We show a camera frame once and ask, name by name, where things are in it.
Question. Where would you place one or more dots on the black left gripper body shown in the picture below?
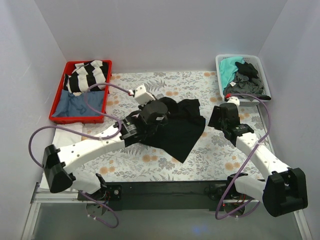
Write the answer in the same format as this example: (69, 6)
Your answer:
(155, 124)

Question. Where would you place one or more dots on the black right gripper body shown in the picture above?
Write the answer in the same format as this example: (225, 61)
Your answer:
(214, 118)

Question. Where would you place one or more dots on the black t-shirt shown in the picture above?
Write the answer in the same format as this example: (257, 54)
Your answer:
(177, 137)

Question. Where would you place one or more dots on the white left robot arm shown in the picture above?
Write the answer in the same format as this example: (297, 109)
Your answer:
(61, 164)

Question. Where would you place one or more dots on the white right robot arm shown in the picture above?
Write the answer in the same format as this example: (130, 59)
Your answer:
(284, 189)

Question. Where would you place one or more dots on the grey t-shirt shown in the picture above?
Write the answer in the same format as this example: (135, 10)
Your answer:
(243, 84)

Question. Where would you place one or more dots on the floral patterned table mat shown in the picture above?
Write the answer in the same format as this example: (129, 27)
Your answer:
(212, 158)

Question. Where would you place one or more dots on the teal t-shirt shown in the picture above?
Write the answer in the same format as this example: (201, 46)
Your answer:
(228, 69)

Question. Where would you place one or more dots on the white plastic laundry basket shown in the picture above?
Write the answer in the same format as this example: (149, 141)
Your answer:
(250, 59)

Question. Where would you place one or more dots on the red plastic tray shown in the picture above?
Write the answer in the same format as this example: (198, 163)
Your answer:
(69, 67)

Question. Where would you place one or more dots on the black white striped shirt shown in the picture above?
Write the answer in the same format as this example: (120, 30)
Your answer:
(84, 75)

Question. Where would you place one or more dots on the blue folded shirt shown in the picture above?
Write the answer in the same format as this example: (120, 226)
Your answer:
(71, 105)

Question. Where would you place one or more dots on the white folded cloth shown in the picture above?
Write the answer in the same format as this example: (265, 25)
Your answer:
(63, 138)

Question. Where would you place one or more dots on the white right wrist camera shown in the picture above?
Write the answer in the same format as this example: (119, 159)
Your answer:
(232, 99)

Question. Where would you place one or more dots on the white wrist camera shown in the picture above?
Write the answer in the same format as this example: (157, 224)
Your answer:
(232, 99)
(141, 95)

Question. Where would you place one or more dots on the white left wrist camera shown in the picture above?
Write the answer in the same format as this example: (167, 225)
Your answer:
(141, 95)

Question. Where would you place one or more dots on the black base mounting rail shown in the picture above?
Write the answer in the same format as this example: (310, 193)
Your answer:
(161, 195)

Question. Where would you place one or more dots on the aluminium table frame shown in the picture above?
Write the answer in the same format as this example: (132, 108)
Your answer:
(68, 216)

